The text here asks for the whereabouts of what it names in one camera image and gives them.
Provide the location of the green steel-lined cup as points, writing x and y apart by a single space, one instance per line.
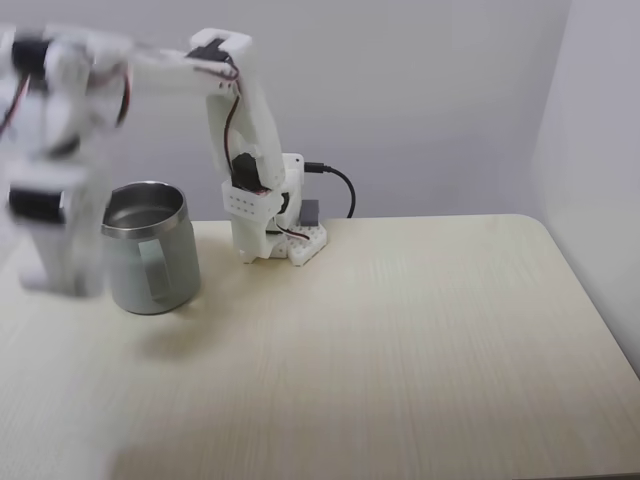
150 260

